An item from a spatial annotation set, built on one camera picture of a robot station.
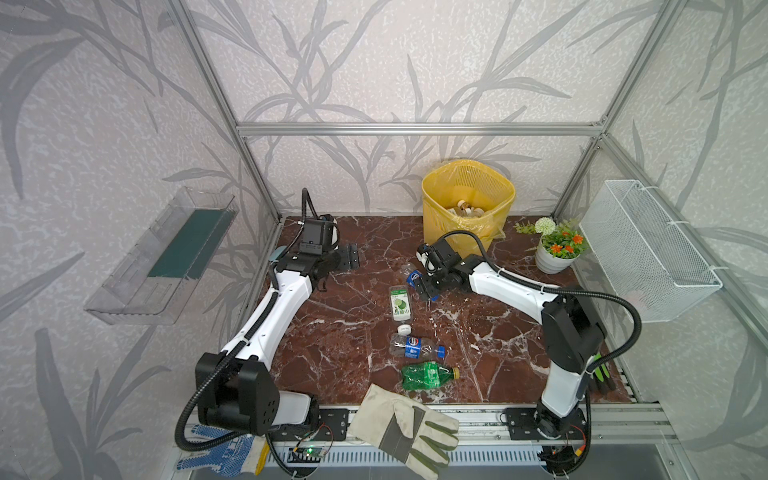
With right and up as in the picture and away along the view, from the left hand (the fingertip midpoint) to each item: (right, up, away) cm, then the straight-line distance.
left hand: (348, 244), depth 84 cm
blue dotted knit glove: (-23, -50, -14) cm, 57 cm away
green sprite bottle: (+22, -35, -5) cm, 42 cm away
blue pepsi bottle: (+19, -10, +13) cm, 25 cm away
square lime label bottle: (+15, -19, +10) cm, 25 cm away
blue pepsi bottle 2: (+19, -28, -3) cm, 34 cm away
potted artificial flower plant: (+65, -1, +11) cm, 66 cm away
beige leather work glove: (+19, -47, -12) cm, 52 cm away
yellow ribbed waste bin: (+37, +17, +22) cm, 46 cm away
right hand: (+23, -9, +9) cm, 27 cm away
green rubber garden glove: (+70, -35, -3) cm, 78 cm away
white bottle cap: (+16, -25, +3) cm, 30 cm away
